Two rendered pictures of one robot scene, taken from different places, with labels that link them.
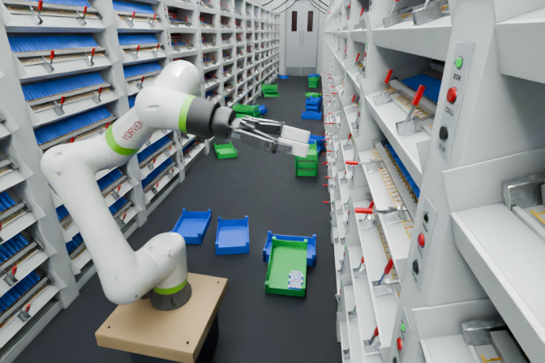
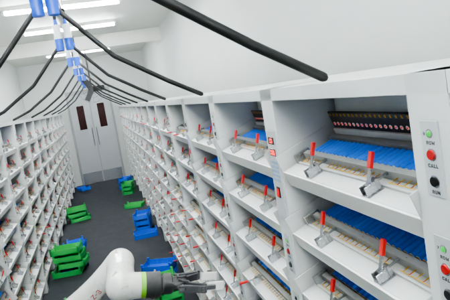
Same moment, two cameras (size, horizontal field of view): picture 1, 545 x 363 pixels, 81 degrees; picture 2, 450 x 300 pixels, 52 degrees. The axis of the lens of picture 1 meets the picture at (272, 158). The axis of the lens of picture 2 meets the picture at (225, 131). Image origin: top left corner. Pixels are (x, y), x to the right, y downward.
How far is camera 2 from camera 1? 1.10 m
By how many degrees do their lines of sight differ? 27
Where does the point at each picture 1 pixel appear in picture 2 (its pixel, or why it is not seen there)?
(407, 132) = (274, 260)
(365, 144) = (245, 265)
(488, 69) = (295, 245)
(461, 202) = (303, 288)
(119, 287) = not seen: outside the picture
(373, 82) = (238, 222)
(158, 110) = (128, 288)
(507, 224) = (317, 290)
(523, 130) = (311, 258)
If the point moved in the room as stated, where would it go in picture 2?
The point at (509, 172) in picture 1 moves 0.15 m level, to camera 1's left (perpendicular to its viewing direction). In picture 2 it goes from (313, 272) to (270, 288)
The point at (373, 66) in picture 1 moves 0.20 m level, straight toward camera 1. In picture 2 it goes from (235, 213) to (242, 226)
